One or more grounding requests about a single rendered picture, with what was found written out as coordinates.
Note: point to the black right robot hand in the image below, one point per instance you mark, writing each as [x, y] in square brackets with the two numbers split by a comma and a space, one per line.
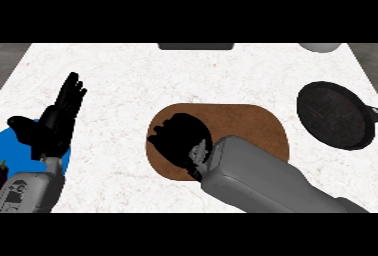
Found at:
[183, 140]

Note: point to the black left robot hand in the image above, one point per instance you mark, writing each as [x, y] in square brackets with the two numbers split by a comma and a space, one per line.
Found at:
[56, 126]

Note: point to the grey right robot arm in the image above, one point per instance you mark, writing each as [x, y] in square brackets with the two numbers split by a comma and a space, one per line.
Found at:
[267, 180]

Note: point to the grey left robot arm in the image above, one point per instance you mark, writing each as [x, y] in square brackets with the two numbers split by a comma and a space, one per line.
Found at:
[30, 190]

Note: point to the brown wooden cutting board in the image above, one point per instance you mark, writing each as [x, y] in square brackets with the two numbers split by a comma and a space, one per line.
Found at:
[246, 126]

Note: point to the black round pan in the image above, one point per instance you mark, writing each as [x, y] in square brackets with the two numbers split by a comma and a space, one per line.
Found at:
[335, 115]

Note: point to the blue round plate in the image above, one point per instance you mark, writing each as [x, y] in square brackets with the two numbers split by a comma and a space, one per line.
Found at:
[20, 156]

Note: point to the dark grey flat appliance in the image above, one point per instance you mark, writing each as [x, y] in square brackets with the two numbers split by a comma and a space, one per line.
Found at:
[196, 46]

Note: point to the grey round bowl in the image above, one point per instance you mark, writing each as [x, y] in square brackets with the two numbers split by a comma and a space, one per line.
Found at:
[320, 46]

